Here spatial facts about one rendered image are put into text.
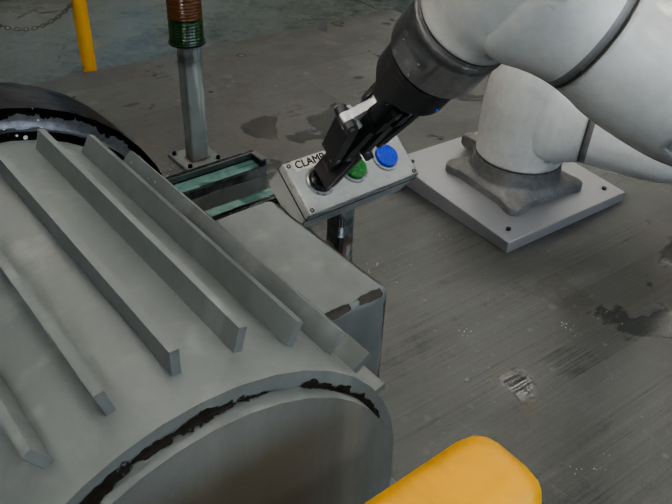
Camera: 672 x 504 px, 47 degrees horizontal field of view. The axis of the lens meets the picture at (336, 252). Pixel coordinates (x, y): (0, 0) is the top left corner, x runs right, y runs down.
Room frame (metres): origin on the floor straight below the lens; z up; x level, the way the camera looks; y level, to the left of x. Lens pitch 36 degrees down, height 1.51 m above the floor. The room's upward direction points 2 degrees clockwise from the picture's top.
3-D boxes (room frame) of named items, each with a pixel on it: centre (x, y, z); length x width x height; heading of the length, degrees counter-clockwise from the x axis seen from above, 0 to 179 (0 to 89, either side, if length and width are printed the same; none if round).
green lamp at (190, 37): (1.28, 0.27, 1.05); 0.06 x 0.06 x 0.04
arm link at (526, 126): (1.20, -0.33, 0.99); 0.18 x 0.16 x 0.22; 68
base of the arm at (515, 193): (1.23, -0.30, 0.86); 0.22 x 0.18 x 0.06; 36
